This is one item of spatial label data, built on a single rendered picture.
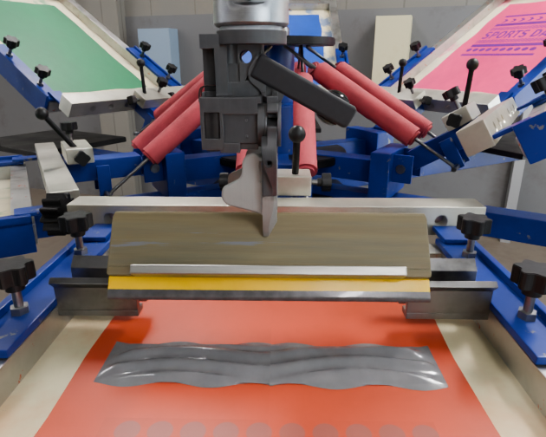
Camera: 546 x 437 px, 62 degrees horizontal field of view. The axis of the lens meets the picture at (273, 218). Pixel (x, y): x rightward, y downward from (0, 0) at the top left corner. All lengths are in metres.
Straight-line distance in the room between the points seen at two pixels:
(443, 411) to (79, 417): 0.34
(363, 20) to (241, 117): 3.12
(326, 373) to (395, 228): 0.17
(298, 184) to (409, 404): 0.43
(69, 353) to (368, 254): 0.35
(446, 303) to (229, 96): 0.34
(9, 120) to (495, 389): 5.09
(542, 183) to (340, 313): 3.18
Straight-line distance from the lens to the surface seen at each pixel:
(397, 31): 3.34
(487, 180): 3.65
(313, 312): 0.60
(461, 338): 0.59
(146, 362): 0.52
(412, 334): 0.58
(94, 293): 0.57
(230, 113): 0.46
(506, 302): 0.59
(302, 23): 2.50
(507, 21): 2.19
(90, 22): 2.25
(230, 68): 0.48
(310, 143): 0.99
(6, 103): 5.29
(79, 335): 0.60
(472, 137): 0.88
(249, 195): 0.48
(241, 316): 0.59
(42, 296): 0.60
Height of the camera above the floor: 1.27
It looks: 19 degrees down
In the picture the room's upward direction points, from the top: straight up
